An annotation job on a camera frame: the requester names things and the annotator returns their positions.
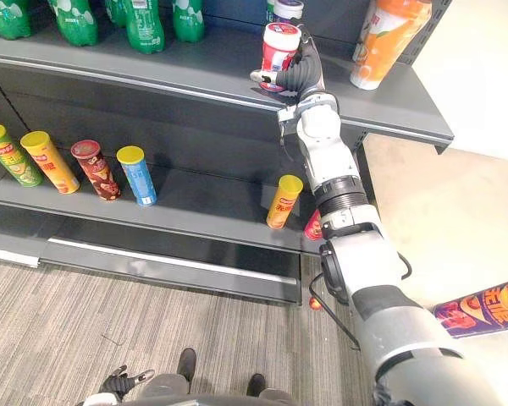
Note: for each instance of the orange juice bottle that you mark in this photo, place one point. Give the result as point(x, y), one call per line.
point(383, 42)

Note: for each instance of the blue chips can yellow lid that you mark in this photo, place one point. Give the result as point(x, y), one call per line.
point(139, 177)

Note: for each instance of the orange yellow chips can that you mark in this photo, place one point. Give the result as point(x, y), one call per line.
point(283, 205)

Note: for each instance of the white gum jar purple lid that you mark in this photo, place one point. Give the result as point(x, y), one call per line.
point(288, 10)

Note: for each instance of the grey robot body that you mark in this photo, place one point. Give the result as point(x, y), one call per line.
point(203, 395)

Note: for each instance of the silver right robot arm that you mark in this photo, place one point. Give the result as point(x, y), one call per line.
point(347, 211)

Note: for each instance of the dark left robot foot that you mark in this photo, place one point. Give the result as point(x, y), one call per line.
point(187, 363)

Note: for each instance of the red white gum jar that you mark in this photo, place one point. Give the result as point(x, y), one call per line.
point(278, 46)

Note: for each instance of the purple chips can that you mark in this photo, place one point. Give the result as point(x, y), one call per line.
point(484, 311)

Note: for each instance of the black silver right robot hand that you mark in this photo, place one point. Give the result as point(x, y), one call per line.
point(307, 67)

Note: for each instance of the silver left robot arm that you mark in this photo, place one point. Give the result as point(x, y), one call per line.
point(99, 399)

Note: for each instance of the grey metal shelf unit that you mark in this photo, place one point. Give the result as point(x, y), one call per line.
point(186, 97)

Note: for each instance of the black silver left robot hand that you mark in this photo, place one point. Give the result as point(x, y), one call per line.
point(117, 384)

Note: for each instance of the dark red chips can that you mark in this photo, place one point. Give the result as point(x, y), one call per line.
point(96, 171)

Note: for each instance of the dark right robot foot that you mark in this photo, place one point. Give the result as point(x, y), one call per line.
point(256, 384)

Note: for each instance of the dark robot foot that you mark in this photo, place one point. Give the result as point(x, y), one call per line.
point(187, 363)
point(256, 384)

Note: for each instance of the green chips can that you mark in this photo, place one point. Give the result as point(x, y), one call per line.
point(12, 160)

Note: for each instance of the small orange object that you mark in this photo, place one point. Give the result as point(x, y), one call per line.
point(315, 302)

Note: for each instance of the green soda bottle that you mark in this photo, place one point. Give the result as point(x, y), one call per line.
point(144, 27)
point(8, 19)
point(115, 12)
point(74, 23)
point(188, 21)

